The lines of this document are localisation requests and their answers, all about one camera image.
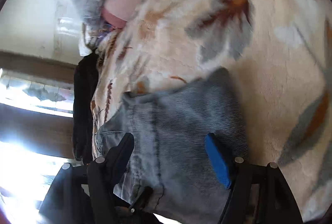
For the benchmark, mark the leaf pattern blanket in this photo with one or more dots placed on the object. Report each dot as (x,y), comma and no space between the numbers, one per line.
(278,54)

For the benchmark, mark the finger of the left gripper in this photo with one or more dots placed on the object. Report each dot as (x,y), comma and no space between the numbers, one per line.
(135,212)

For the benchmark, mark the black garment on left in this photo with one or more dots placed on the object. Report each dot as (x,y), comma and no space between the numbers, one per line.
(86,77)

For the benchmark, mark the grey denim pants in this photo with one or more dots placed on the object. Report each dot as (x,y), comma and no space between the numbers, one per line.
(169,128)

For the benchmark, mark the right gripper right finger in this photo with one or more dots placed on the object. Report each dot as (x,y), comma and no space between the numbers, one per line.
(257,194)

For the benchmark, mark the stained glass window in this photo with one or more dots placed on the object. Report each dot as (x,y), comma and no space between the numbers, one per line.
(33,93)

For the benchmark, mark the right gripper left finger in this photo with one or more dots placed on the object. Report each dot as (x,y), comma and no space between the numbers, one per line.
(84,194)

